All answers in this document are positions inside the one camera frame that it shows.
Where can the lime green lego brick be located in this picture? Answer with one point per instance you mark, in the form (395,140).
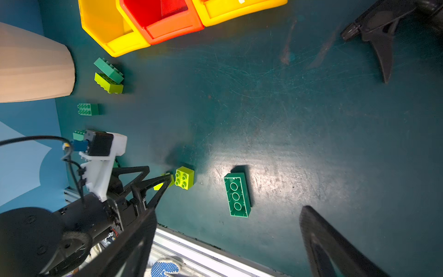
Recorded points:
(108,84)

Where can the red spray bottle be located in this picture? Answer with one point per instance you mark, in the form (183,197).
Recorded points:
(378,25)

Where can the dark green lego edge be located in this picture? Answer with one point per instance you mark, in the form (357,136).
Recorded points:
(78,135)

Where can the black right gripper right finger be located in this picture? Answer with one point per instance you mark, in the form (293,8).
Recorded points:
(327,248)

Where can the left yellow storage bin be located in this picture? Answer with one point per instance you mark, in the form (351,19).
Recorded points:
(107,23)

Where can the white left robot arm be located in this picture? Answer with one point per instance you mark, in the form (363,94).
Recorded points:
(95,238)

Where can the right yellow storage bin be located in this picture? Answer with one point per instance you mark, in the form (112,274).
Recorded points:
(214,12)

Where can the yellow storage bin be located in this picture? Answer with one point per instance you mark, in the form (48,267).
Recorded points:
(107,23)
(214,12)

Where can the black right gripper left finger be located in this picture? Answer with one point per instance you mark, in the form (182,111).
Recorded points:
(128,255)

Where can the blue dotted work glove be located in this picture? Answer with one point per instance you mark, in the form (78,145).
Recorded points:
(165,268)

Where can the dark green lego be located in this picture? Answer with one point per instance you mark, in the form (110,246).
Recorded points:
(237,195)
(88,109)

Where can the dark green lego bottom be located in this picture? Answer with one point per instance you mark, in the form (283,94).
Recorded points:
(237,195)

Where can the red middle storage bin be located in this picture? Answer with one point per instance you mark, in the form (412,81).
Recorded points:
(161,20)

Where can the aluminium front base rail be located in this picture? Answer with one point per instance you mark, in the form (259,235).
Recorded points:
(198,259)

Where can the dark green lego brick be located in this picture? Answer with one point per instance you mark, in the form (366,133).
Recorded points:
(109,70)

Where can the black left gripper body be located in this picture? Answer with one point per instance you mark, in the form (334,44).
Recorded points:
(125,202)

